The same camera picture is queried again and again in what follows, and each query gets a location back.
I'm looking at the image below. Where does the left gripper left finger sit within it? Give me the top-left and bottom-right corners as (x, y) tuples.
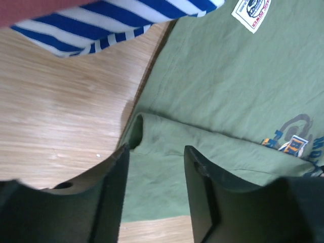
(1, 145), (130, 242)

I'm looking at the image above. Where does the olive green printed tank top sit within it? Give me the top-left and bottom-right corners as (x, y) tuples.
(122, 1), (323, 222)

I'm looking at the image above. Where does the blue white striped tank top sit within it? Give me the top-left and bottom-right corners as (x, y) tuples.
(11, 1), (224, 58)

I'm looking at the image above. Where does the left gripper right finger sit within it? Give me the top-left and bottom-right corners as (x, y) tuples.
(184, 146), (323, 242)

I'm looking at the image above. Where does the dusty pink tank top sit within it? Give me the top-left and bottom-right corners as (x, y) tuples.
(1, 0), (94, 27)

